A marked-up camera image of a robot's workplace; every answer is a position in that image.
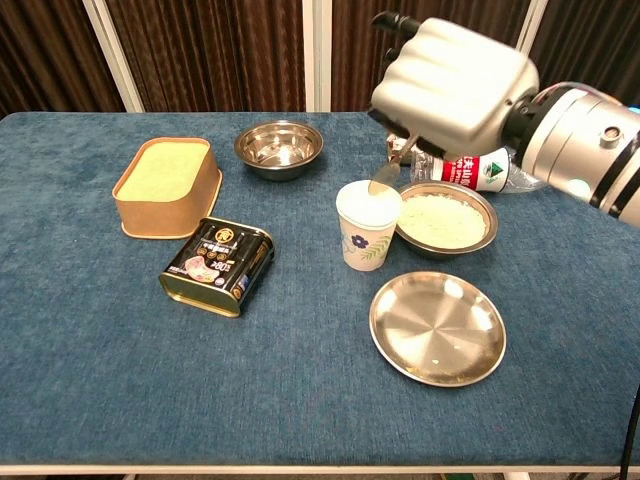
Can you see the blue fabric tablecloth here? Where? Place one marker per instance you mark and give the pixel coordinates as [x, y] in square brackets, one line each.
[300, 375]

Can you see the brown pleated curtain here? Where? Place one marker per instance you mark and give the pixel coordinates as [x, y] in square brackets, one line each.
[215, 55]

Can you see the floral paper cup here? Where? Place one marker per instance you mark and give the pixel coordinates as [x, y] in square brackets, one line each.
[365, 235]

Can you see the metal bowl of white powder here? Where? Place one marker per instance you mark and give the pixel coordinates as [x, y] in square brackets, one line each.
[440, 247]

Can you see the empty steel bowl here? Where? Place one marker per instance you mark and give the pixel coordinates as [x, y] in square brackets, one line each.
[278, 149]

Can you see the white metal frame post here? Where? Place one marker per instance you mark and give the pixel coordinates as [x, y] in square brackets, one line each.
[530, 25]
[112, 55]
[317, 55]

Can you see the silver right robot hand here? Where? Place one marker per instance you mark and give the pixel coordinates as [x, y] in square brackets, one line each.
[460, 85]

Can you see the clear water bottle red label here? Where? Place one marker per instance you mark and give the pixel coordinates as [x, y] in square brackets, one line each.
[475, 170]

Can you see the metal spoon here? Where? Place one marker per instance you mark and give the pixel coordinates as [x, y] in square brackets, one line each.
[385, 175]

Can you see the round steel plate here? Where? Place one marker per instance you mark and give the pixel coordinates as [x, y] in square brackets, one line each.
[437, 329]

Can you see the brown paper food box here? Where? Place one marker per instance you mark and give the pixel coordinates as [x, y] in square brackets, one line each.
[165, 192]

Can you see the black luncheon meat tin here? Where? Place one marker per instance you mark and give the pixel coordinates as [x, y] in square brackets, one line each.
[217, 265]

